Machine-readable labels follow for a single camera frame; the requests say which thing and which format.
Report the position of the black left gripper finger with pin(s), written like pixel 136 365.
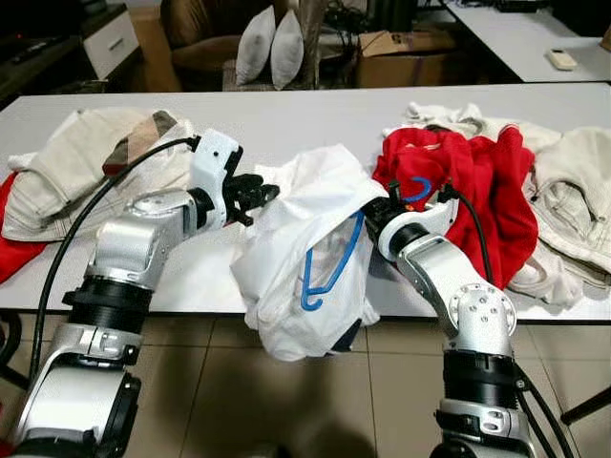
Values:
pixel 263 187
pixel 261 206

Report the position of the blue plastic hanger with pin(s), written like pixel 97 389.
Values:
pixel 343 250

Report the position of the white t-shirt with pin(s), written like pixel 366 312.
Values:
pixel 277 267

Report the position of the red white-striped shirt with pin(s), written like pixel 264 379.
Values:
pixel 496 210

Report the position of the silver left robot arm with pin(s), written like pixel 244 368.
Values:
pixel 134 248

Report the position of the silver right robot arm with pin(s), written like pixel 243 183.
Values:
pixel 468 296

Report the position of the white pillow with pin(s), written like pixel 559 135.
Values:
pixel 256 43
pixel 287 48

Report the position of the open cardboard box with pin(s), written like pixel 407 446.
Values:
pixel 401 62

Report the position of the brown armchair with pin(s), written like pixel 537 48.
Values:
pixel 196 38

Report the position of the brown curtain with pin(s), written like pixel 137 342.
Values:
pixel 313 29

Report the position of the white drawer cabinet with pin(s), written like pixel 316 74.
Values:
pixel 110 43

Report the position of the white remote control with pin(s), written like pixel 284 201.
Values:
pixel 561 59

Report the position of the dark tv bench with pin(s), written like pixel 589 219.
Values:
pixel 38 57

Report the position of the black metal table legs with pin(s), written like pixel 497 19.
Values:
pixel 587 405

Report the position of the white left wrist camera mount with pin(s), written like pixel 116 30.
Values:
pixel 215 162

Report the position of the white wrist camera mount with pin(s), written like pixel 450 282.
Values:
pixel 439 221
pixel 215 162

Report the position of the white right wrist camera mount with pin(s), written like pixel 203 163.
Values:
pixel 439 221

